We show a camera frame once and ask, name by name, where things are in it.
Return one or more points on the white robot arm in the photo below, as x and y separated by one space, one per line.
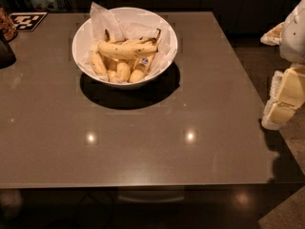
289 36

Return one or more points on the yellow banana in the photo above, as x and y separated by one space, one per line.
129 49
97 62

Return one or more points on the black white marker card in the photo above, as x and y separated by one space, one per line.
27 21

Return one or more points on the brown patterned object left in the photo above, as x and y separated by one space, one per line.
6 25

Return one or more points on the dark round object left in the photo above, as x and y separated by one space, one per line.
7 57

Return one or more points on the banana with blue sticker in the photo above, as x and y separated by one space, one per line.
140 68

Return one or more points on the white bowl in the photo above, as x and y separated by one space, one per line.
83 45

